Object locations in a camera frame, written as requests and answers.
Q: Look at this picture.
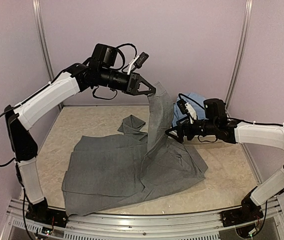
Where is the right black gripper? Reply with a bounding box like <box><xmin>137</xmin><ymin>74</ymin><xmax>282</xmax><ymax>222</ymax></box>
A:
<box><xmin>166</xmin><ymin>114</ymin><xmax>218</xmax><ymax>143</ymax></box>

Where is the grey long sleeve shirt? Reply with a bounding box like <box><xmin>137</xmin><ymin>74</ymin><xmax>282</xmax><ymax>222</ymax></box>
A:
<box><xmin>62</xmin><ymin>82</ymin><xmax>208</xmax><ymax>216</ymax></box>

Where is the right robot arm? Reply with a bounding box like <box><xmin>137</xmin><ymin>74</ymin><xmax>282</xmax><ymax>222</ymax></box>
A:
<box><xmin>165</xmin><ymin>98</ymin><xmax>284</xmax><ymax>222</ymax></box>

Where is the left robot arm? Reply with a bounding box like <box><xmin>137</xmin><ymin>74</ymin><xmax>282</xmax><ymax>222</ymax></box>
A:
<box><xmin>4</xmin><ymin>43</ymin><xmax>156</xmax><ymax>223</ymax></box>

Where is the light blue shirt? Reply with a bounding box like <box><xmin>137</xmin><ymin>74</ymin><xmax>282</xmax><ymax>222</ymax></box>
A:
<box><xmin>171</xmin><ymin>91</ymin><xmax>209</xmax><ymax>129</ymax></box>

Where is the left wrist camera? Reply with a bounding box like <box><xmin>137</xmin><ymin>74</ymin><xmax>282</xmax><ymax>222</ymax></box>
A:
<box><xmin>126</xmin><ymin>52</ymin><xmax>149</xmax><ymax>75</ymax></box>

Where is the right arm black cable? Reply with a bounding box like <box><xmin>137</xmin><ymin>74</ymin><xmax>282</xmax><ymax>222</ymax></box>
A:
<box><xmin>165</xmin><ymin>92</ymin><xmax>284</xmax><ymax>145</ymax></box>

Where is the front aluminium rail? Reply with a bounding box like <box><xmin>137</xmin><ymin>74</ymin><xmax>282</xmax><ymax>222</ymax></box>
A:
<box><xmin>0</xmin><ymin>196</ymin><xmax>284</xmax><ymax>240</ymax></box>

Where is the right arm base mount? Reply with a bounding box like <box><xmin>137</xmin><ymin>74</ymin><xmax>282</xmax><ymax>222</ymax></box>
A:
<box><xmin>220</xmin><ymin>207</ymin><xmax>264</xmax><ymax>227</ymax></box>

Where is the right aluminium frame post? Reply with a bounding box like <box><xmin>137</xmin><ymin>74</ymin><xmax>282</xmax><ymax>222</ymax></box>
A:
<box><xmin>226</xmin><ymin>0</ymin><xmax>254</xmax><ymax>110</ymax></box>

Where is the aluminium frame post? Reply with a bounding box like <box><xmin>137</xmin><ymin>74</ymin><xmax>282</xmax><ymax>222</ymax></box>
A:
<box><xmin>31</xmin><ymin>0</ymin><xmax>64</xmax><ymax>111</ymax></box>
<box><xmin>226</xmin><ymin>0</ymin><xmax>254</xmax><ymax>110</ymax></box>

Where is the left aluminium frame post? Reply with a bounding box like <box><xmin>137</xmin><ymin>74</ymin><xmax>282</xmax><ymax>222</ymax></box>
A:
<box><xmin>31</xmin><ymin>0</ymin><xmax>64</xmax><ymax>111</ymax></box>

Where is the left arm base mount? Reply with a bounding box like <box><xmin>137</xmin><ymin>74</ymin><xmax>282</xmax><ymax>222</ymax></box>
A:
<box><xmin>25</xmin><ymin>208</ymin><xmax>68</xmax><ymax>228</ymax></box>

